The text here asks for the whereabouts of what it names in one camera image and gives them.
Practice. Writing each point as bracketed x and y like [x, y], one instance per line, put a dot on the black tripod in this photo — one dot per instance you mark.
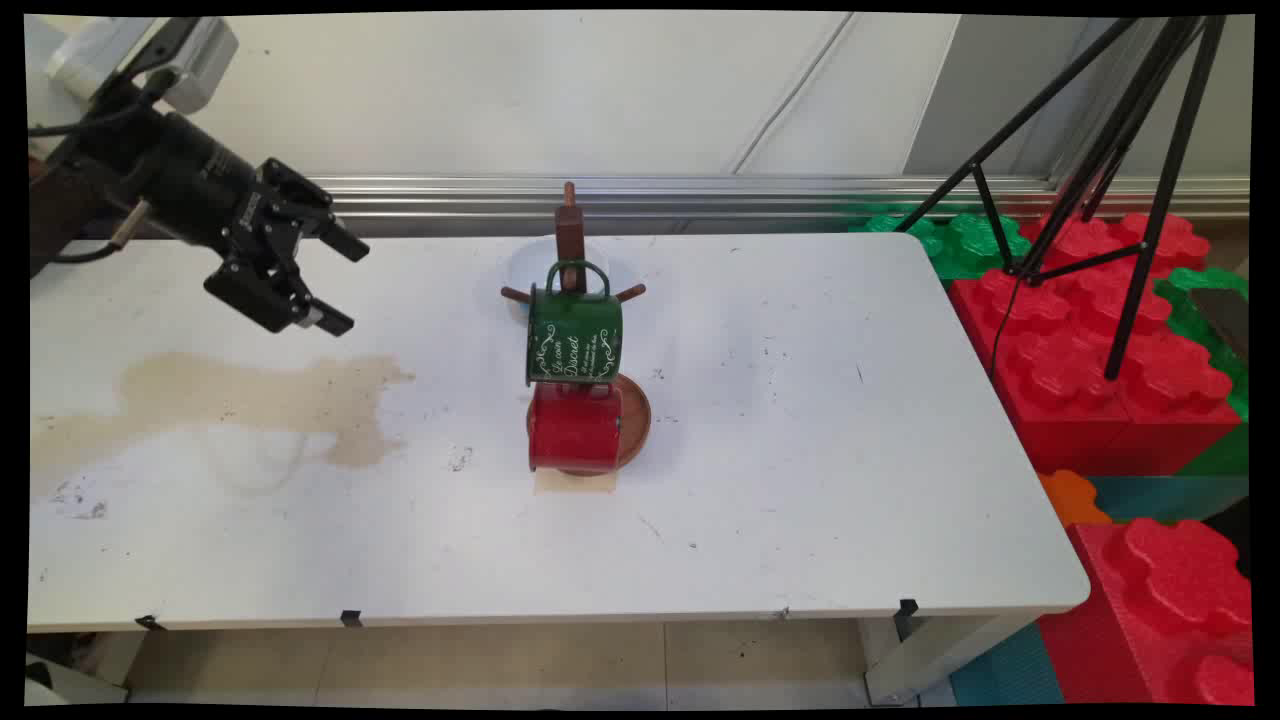
[1163, 200]

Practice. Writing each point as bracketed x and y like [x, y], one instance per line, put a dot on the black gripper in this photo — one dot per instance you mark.
[180, 175]

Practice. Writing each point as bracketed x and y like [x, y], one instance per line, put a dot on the green foam building block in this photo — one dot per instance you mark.
[960, 245]
[1195, 320]

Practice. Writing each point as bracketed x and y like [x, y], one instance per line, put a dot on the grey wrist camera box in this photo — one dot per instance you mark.
[205, 65]

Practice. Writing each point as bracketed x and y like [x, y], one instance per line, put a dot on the orange foam building block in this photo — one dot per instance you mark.
[1072, 497]

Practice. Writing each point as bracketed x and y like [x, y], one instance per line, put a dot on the green printed enamel mug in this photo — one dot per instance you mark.
[575, 335]

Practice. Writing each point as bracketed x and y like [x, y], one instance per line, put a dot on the aluminium wall rail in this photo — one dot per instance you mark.
[750, 195]

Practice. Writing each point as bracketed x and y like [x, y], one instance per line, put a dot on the red foam building block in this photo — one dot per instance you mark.
[1080, 390]
[1150, 610]

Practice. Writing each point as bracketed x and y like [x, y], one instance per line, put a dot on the teal foam floor mat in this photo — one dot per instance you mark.
[1005, 670]

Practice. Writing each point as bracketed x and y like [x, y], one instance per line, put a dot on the brown wooden mug tree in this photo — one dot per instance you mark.
[570, 235]

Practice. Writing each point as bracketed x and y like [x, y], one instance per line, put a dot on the teal foam building block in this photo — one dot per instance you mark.
[1170, 495]

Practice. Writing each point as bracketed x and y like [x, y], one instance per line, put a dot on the white table leg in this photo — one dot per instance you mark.
[930, 660]

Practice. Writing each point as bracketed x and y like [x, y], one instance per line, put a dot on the red speckled enamel mug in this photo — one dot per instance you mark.
[575, 430]

